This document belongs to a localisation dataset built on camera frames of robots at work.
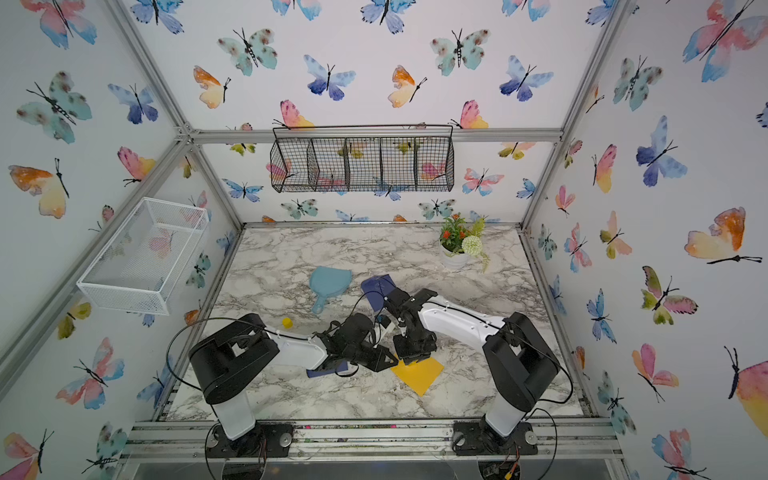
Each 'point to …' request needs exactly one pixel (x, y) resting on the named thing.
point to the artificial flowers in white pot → (458, 242)
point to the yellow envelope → (419, 375)
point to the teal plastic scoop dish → (328, 281)
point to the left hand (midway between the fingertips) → (400, 362)
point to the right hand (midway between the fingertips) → (411, 358)
